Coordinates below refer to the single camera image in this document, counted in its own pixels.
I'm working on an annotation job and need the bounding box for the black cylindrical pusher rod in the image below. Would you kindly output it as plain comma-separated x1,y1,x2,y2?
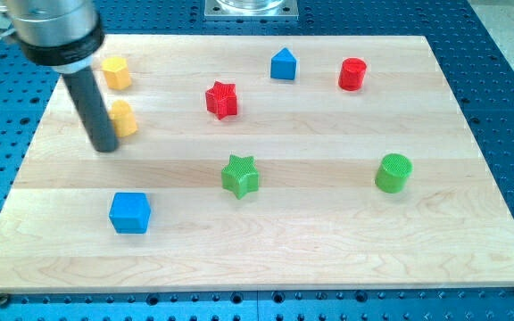
62,67,119,152

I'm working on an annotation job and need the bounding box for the yellow heart block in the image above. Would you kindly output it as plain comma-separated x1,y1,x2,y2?
109,100,138,137

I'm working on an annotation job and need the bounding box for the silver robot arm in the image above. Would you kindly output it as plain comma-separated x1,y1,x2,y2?
0,0,119,152

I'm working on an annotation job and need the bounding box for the red star block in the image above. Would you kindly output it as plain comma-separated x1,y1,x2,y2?
205,81,238,119

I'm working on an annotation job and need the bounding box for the green star block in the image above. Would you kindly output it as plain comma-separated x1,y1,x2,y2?
221,154,260,200

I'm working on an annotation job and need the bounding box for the yellow hexagon block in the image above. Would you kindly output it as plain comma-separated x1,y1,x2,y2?
101,57,132,90

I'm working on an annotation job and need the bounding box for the blue perforated metal table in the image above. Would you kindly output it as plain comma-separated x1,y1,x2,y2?
0,0,514,320

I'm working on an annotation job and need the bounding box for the blue cube block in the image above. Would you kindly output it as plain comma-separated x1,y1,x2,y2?
109,193,151,234

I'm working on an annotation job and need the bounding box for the wooden board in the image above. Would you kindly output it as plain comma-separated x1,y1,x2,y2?
0,35,514,293

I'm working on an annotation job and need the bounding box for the blue triangle block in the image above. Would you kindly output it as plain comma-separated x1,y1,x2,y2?
269,48,297,80

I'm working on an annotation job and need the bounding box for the red cylinder block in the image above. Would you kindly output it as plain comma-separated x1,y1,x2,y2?
338,57,367,91

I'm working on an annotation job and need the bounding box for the green cylinder block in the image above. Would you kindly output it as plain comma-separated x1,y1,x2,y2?
375,153,413,193

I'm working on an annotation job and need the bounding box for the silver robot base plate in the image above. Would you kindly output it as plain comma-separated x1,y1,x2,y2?
203,0,299,21

